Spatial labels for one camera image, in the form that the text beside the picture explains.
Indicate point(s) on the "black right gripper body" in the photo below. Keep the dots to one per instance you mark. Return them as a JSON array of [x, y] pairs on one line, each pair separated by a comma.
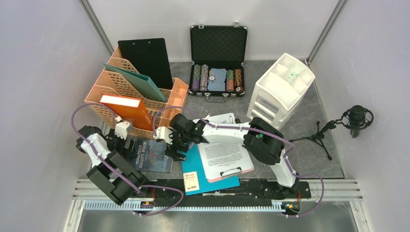
[[180, 141]]

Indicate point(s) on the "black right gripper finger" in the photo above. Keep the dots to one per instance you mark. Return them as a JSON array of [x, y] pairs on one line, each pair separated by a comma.
[[175, 155], [173, 146]]

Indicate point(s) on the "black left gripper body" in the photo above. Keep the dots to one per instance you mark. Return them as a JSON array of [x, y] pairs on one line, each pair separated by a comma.
[[114, 141]]

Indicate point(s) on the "Nineteen Eighty-Four dark book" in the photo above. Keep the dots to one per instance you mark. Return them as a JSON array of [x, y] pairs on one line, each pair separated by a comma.
[[149, 156]]

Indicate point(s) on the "orange Good Morning book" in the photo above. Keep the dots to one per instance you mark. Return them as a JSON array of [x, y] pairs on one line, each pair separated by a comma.
[[131, 109]]

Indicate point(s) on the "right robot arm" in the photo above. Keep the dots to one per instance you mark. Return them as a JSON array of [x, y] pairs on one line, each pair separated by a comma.
[[263, 141]]

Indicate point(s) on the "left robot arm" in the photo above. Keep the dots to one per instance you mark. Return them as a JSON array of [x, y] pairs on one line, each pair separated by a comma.
[[111, 170]]

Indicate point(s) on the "pink clipboard with paper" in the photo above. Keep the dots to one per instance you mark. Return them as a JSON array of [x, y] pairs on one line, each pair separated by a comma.
[[223, 159]]

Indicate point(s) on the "teal folder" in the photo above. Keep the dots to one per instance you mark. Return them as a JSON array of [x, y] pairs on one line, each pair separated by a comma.
[[140, 82]]

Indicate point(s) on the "peach plastic file organizer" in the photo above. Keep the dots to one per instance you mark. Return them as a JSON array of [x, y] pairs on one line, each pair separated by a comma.
[[114, 83]]

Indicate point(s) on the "black clipboard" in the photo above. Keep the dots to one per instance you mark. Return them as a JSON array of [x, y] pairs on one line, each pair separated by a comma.
[[150, 58]]

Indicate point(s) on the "black poker chip case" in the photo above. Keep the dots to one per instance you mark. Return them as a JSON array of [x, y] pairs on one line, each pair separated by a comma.
[[217, 61]]

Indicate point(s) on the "white drawer organizer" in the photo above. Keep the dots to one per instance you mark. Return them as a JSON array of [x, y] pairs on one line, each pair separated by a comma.
[[280, 90]]

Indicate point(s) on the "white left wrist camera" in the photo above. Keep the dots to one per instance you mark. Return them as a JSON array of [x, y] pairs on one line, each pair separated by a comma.
[[122, 128]]

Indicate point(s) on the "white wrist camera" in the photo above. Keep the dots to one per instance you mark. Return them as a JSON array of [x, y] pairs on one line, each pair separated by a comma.
[[164, 134], [122, 128]]

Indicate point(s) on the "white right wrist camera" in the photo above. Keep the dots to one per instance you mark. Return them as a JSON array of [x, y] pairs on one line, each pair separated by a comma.
[[164, 134]]

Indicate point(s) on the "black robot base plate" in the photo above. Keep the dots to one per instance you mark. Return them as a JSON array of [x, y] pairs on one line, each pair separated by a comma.
[[260, 187]]

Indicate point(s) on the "aluminium slotted rail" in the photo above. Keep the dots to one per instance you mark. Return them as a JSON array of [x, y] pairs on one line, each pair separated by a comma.
[[136, 205]]

